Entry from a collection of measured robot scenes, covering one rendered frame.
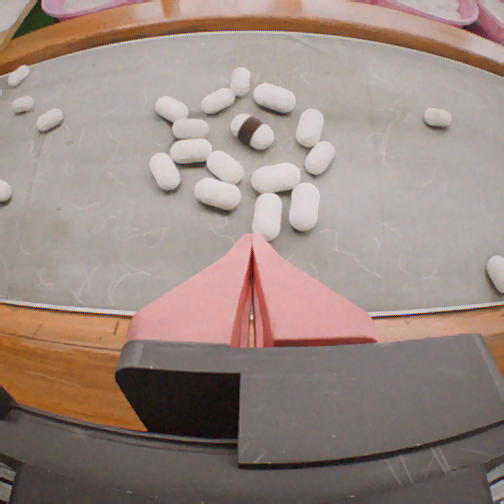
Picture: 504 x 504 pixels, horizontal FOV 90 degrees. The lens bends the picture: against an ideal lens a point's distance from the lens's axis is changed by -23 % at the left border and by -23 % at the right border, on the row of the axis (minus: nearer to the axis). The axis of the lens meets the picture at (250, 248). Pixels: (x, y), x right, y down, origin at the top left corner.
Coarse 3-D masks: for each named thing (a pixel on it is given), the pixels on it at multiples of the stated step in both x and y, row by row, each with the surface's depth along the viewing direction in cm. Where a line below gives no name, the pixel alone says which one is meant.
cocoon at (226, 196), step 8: (200, 184) 24; (208, 184) 24; (216, 184) 24; (224, 184) 24; (232, 184) 24; (200, 192) 24; (208, 192) 23; (216, 192) 23; (224, 192) 23; (232, 192) 23; (200, 200) 24; (208, 200) 24; (216, 200) 24; (224, 200) 23; (232, 200) 24; (224, 208) 24; (232, 208) 24
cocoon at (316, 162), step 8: (320, 144) 25; (328, 144) 25; (312, 152) 25; (320, 152) 24; (328, 152) 24; (312, 160) 24; (320, 160) 24; (328, 160) 25; (312, 168) 25; (320, 168) 24
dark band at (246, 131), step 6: (246, 120) 25; (252, 120) 25; (258, 120) 25; (240, 126) 25; (246, 126) 25; (252, 126) 24; (258, 126) 24; (240, 132) 25; (246, 132) 25; (252, 132) 24; (240, 138) 25; (246, 138) 25
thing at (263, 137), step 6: (240, 114) 25; (246, 114) 25; (234, 120) 25; (240, 120) 25; (234, 126) 25; (264, 126) 25; (234, 132) 25; (258, 132) 24; (264, 132) 24; (270, 132) 25; (252, 138) 25; (258, 138) 25; (264, 138) 25; (270, 138) 25; (252, 144) 25; (258, 144) 25; (264, 144) 25; (270, 144) 25
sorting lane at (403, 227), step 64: (64, 64) 30; (128, 64) 29; (192, 64) 29; (256, 64) 29; (320, 64) 29; (384, 64) 29; (448, 64) 30; (0, 128) 28; (64, 128) 27; (128, 128) 27; (384, 128) 27; (448, 128) 27; (64, 192) 26; (128, 192) 26; (192, 192) 26; (256, 192) 25; (320, 192) 25; (384, 192) 26; (448, 192) 26; (0, 256) 24; (64, 256) 24; (128, 256) 24; (192, 256) 24; (320, 256) 24; (384, 256) 24; (448, 256) 24
